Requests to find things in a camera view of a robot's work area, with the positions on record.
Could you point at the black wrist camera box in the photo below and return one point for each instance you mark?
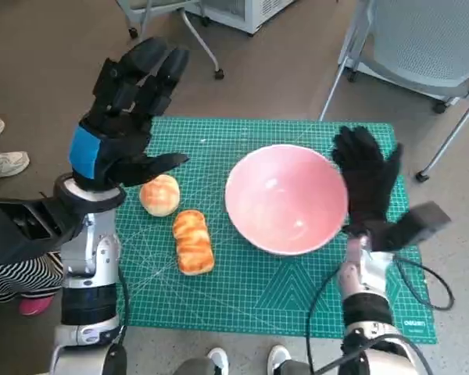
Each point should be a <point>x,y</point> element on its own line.
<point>414,224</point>
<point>19,230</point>

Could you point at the long striped toy bread loaf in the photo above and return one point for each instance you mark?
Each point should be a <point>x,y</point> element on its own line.
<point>193,242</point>

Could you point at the green cutting mat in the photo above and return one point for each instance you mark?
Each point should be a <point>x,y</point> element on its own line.
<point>238,297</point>

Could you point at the person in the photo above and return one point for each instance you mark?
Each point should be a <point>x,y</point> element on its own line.
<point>19,277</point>

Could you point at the grey mesh-back chair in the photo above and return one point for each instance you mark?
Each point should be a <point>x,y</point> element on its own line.
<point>426,47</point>

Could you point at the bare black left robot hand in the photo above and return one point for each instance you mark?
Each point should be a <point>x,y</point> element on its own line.
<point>117,133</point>

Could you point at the white cabinet appliance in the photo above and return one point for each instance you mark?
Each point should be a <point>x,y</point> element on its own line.
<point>250,11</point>

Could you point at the person's leg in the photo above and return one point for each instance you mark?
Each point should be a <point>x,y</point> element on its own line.
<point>193,367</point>
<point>297,368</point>

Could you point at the round toy bread bun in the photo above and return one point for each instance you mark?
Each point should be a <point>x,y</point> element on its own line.
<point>160,195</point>

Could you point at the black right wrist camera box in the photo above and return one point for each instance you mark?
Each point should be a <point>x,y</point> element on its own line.
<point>414,224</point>

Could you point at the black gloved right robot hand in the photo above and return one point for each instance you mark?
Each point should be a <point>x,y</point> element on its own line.
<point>367,179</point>

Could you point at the pink bowl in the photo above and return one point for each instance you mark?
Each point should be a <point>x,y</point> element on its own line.
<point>285,195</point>

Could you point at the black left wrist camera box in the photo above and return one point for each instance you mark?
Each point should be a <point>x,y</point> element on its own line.
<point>19,230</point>

